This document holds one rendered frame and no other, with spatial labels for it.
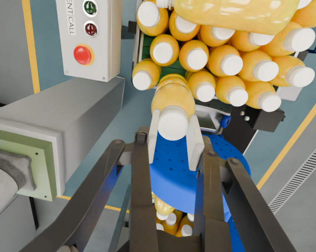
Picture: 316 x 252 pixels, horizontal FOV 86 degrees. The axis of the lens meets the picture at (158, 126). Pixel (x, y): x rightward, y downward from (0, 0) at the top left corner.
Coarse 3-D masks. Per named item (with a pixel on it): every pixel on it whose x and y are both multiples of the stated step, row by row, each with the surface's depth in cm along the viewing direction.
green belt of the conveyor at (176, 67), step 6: (168, 12) 47; (168, 30) 50; (144, 36) 51; (150, 36) 51; (144, 42) 52; (150, 42) 51; (180, 42) 51; (144, 48) 52; (144, 54) 53; (162, 66) 54; (168, 66) 54; (174, 66) 54; (180, 66) 54; (204, 66) 53; (162, 72) 55; (168, 72) 55; (174, 72) 55; (180, 72) 55
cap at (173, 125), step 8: (168, 112) 20; (176, 112) 20; (160, 120) 20; (168, 120) 20; (176, 120) 20; (184, 120) 20; (160, 128) 21; (168, 128) 21; (176, 128) 21; (184, 128) 21; (168, 136) 21; (176, 136) 21
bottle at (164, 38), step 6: (156, 36) 38; (162, 36) 36; (168, 36) 37; (156, 42) 36; (168, 42) 36; (174, 42) 37; (150, 48) 38; (174, 48) 36; (150, 54) 39; (174, 54) 37; (174, 60) 39
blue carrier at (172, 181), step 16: (160, 144) 45; (176, 144) 47; (224, 144) 50; (160, 160) 40; (176, 160) 40; (240, 160) 44; (160, 176) 36; (176, 176) 36; (192, 176) 37; (160, 192) 37; (176, 192) 35; (192, 192) 33; (176, 208) 36; (192, 208) 35; (224, 208) 36
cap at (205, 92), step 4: (204, 84) 36; (208, 84) 36; (200, 88) 36; (204, 88) 36; (208, 88) 36; (212, 88) 36; (196, 92) 38; (200, 92) 37; (204, 92) 37; (208, 92) 37; (212, 92) 37; (200, 96) 37; (204, 96) 37; (208, 96) 37; (212, 96) 37; (200, 100) 38; (204, 100) 38; (208, 100) 38
